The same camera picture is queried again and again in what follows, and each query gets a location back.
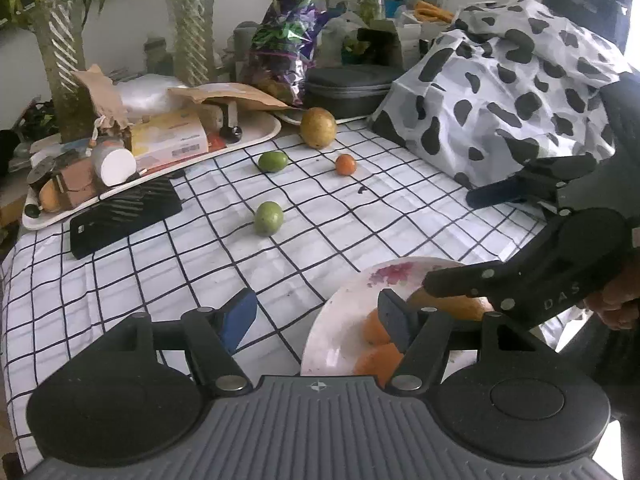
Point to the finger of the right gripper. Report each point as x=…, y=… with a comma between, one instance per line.
x=475, y=279
x=540, y=181

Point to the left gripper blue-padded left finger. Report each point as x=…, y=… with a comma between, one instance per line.
x=213, y=335

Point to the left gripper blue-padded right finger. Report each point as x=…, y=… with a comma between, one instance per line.
x=422, y=337

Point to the small orange tangerine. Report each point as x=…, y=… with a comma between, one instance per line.
x=373, y=330
x=345, y=165

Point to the large orange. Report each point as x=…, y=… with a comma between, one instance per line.
x=380, y=362

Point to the white floral plate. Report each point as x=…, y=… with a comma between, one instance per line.
x=335, y=341

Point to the green lime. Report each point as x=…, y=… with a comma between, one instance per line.
x=268, y=218
x=273, y=161

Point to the yellow round pear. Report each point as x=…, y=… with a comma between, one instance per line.
x=318, y=128

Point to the person's right hand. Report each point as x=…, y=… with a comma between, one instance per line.
x=617, y=304

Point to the cow print blanket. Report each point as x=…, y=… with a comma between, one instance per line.
x=505, y=84

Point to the black and white checked cloth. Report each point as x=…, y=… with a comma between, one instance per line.
x=394, y=205

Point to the black ribbed box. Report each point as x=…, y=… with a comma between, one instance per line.
x=121, y=215

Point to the white cylinder roll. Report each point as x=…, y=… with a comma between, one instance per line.
x=112, y=163

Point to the yellow white carton box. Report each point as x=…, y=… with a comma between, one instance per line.
x=168, y=138

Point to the brown leather pouch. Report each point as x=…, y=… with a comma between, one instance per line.
x=76, y=183

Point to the black zip case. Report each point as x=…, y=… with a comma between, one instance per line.
x=348, y=91

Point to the brown paper envelope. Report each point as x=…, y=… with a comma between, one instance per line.
x=247, y=97

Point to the torn brown paper bag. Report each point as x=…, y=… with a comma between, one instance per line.
x=104, y=96

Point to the white plastic bag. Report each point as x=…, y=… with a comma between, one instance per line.
x=149, y=95

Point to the purple snack bag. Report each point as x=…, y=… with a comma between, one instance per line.
x=282, y=49

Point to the middle glass vase plant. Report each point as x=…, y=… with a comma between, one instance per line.
x=194, y=59

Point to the left glass vase plant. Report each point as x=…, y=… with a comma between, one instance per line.
x=57, y=26

